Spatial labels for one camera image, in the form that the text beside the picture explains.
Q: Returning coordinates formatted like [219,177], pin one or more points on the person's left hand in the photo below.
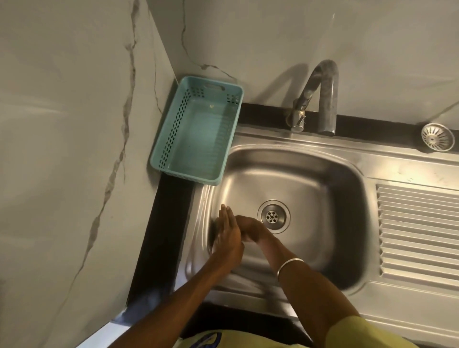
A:
[228,239]

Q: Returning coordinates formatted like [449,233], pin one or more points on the person's right hand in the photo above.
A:
[252,228]

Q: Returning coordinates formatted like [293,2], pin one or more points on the person's left fingers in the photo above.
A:
[226,217]

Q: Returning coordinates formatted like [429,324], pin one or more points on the person's left forearm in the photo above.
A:
[186,297]

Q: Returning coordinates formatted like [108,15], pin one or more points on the person's right forearm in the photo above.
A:
[304,286]

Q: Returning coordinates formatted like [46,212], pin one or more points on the round sink drain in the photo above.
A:
[273,216]

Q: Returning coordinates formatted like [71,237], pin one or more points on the silver bangle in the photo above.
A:
[287,264]

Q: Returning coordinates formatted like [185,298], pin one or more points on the teal plastic basket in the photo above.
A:
[199,143]

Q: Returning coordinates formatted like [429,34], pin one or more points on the stainless steel sink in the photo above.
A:
[358,186]

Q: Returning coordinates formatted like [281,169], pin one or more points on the steel sink faucet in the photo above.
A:
[327,96]

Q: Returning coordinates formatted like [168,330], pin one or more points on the yellow shirt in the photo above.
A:
[369,333]

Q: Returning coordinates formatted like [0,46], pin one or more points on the round metal sink strainer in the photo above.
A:
[437,137]

